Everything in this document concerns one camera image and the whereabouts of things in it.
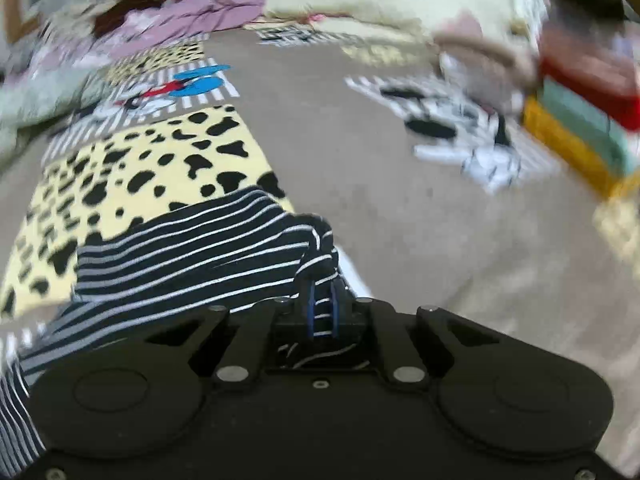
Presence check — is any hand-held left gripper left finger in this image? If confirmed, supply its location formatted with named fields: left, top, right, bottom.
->
left=145, top=280, right=319, bottom=393

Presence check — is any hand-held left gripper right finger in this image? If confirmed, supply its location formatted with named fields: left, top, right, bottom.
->
left=327, top=280, right=501, bottom=393

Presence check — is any black white striped garment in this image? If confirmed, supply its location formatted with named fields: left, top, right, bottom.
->
left=0, top=185, right=371, bottom=476

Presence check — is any stack of folded coloured clothes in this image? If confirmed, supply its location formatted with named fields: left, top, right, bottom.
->
left=520, top=97, right=640, bottom=201

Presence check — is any brown printed blanket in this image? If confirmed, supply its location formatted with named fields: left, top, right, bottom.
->
left=0, top=25, right=640, bottom=476

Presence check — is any light blue printed garment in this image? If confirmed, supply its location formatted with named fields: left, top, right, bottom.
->
left=537, top=77, right=640, bottom=178

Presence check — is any purple printed garment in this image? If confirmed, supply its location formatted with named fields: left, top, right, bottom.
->
left=30, top=0, right=281, bottom=76

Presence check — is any red knit sweater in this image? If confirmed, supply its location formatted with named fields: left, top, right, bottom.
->
left=537, top=25, right=640, bottom=133

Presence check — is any pale green garment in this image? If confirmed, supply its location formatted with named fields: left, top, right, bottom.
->
left=0, top=67, right=101, bottom=161

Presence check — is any wooden frame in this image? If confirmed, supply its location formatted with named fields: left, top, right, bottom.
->
left=0, top=0, right=46, bottom=46

